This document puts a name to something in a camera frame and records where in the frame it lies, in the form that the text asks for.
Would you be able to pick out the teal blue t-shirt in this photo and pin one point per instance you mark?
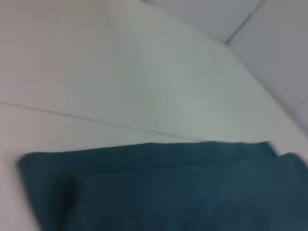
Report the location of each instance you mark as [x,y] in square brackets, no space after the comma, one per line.
[168,187]

